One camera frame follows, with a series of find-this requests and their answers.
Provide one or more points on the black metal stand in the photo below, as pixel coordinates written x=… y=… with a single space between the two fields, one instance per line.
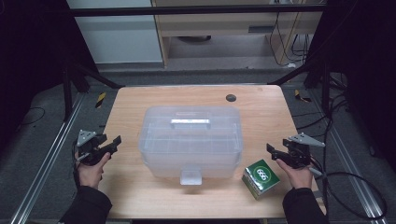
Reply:
x=67 y=93
x=325 y=87

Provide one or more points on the dark round table grommet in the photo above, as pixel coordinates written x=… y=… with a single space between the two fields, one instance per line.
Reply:
x=231 y=98

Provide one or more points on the dark curtain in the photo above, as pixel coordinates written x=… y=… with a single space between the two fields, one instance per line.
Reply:
x=31 y=62
x=367 y=77

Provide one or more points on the black yellow striped tape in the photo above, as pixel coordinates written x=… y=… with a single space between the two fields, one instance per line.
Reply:
x=100 y=100
x=300 y=96

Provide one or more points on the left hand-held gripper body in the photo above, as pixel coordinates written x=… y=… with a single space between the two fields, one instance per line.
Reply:
x=88 y=149

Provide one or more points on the clear plastic storage box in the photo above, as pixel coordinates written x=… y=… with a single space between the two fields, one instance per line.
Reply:
x=190 y=143

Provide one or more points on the green cardboard box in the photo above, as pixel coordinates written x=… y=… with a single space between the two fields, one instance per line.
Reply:
x=260 y=179

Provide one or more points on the person's right hand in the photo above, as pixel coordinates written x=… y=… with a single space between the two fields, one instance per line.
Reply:
x=300 y=179

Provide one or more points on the aluminium floor rail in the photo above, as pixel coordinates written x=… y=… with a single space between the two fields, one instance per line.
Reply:
x=355 y=174
x=46 y=161

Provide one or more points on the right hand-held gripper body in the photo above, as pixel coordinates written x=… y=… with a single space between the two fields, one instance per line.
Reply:
x=299 y=155

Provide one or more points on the black horizontal frame bar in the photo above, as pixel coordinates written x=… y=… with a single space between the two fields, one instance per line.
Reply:
x=186 y=10

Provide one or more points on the white cabinet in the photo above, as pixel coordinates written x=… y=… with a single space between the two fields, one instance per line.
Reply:
x=121 y=40

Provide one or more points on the light wooden desk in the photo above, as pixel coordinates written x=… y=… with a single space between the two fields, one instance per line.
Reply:
x=218 y=25

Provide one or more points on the grey tape piece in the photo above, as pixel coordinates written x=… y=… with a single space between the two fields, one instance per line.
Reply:
x=319 y=195

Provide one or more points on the person's left hand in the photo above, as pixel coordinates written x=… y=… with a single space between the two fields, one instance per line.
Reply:
x=90 y=175

